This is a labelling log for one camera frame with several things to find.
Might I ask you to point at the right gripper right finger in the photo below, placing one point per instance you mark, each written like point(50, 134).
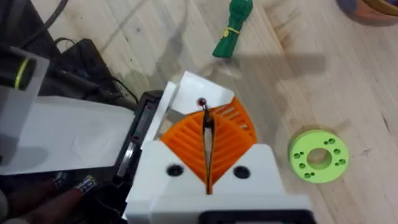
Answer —
point(230, 146)

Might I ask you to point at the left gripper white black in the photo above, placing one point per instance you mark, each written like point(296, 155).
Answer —
point(71, 133)

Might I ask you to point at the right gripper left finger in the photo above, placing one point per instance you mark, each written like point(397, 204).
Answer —
point(183, 146)

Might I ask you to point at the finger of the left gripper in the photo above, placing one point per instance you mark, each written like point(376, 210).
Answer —
point(199, 90)

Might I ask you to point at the green toy vegetable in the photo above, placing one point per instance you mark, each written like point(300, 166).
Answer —
point(234, 26)

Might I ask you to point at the green disc with holes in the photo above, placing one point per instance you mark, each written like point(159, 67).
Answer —
point(318, 155)

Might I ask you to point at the tub with toys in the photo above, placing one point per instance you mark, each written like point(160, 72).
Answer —
point(373, 8)

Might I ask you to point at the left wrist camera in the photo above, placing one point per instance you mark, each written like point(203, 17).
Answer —
point(87, 68)

